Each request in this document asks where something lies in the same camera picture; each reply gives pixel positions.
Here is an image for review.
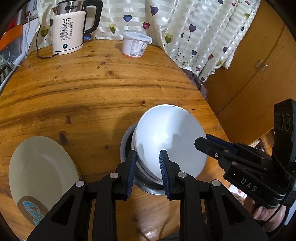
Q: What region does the person right hand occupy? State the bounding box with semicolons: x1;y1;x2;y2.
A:
232;193;289;232

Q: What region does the orange lidded storage box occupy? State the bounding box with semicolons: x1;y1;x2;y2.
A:
0;24;22;51

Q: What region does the dark cloth on chair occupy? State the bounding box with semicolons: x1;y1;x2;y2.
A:
182;68;208;101

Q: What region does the heart pattern curtain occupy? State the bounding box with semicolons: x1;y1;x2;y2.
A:
36;0;261;83

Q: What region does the small white blue-striped bowl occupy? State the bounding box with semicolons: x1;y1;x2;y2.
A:
132;129;163;185

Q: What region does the black kettle power cord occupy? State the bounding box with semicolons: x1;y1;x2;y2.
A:
35;29;60;59

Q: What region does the white plastic tub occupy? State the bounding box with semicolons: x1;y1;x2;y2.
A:
122;31;152;58

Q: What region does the white electric kettle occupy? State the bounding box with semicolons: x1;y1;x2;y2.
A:
52;1;103;55

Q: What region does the stainless steel bowl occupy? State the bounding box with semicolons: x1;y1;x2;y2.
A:
119;122;167;196

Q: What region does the wooden cabinet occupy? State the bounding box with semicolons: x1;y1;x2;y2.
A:
205;1;295;144

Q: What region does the large white blue-striped bowl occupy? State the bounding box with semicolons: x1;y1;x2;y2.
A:
134;104;207;181

